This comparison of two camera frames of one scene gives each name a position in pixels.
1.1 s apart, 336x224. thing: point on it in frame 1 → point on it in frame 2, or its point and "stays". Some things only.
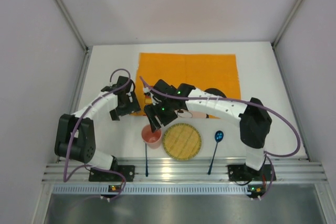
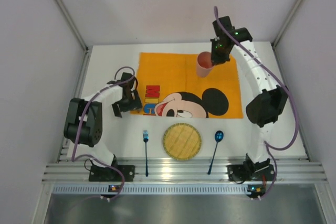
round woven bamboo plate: (182, 141) stays
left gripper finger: (114, 115) → (116, 110)
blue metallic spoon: (218, 137) stays
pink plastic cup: (151, 140) → (204, 64)
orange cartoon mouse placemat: (214, 73) stays
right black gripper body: (156, 117) → (219, 57)
